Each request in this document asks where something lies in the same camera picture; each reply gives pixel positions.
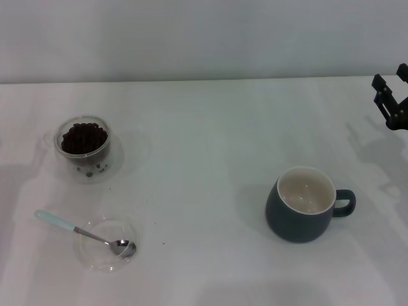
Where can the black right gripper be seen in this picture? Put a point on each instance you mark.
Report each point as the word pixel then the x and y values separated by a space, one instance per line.
pixel 400 119

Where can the dark green ceramic mug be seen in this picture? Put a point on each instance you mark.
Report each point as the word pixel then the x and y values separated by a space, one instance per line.
pixel 287 223

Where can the clear glass saucer with beans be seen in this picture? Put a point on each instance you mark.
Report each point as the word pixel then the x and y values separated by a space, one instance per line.
pixel 116 159

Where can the coffee beans pile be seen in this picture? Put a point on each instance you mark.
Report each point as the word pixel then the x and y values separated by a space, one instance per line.
pixel 83 137

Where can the empty clear glass saucer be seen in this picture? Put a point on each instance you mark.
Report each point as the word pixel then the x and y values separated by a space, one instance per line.
pixel 99 261

